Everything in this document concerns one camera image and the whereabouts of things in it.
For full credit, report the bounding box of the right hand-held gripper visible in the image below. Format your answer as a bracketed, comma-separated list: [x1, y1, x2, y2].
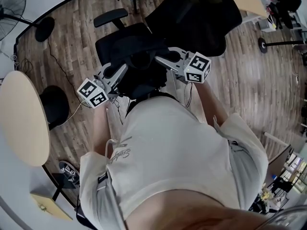
[154, 46, 212, 84]

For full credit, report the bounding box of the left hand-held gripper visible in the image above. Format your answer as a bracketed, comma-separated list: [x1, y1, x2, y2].
[77, 62, 130, 109]

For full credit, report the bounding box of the black office chair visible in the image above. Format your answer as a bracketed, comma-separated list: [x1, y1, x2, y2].
[93, 0, 243, 69]

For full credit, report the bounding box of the person's left forearm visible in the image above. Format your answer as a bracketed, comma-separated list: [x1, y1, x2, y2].
[92, 105, 115, 157]

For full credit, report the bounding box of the person's right forearm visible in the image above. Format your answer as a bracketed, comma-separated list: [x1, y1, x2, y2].
[191, 81, 230, 130]

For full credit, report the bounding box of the round wooden table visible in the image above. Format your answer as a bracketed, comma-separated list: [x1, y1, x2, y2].
[0, 70, 71, 168]

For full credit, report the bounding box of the grey black sneaker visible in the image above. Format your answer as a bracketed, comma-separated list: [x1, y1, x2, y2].
[58, 160, 80, 184]

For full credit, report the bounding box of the black pole stand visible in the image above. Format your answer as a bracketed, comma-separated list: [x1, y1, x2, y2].
[258, 37, 307, 55]

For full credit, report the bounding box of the black standing fan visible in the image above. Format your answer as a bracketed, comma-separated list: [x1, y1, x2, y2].
[0, 0, 56, 43]

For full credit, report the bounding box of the small wooden side table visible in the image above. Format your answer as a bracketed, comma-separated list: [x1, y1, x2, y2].
[29, 192, 74, 222]

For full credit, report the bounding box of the person's chin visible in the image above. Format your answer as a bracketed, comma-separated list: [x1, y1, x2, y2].
[124, 189, 272, 230]

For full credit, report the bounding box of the yellow flower bouquet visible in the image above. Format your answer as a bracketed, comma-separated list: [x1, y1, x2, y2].
[260, 183, 288, 212]

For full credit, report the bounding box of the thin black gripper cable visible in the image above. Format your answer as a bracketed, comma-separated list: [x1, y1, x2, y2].
[183, 81, 194, 109]

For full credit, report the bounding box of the long black floor cable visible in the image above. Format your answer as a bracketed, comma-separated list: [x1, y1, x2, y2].
[46, 39, 83, 103]

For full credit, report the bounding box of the white floor cable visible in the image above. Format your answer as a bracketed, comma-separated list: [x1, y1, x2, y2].
[68, 101, 84, 122]

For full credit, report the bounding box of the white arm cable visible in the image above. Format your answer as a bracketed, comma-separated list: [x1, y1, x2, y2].
[104, 138, 118, 174]

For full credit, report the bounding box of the grey shoulder strap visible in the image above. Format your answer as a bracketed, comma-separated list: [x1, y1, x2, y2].
[227, 139, 263, 211]
[96, 170, 129, 230]

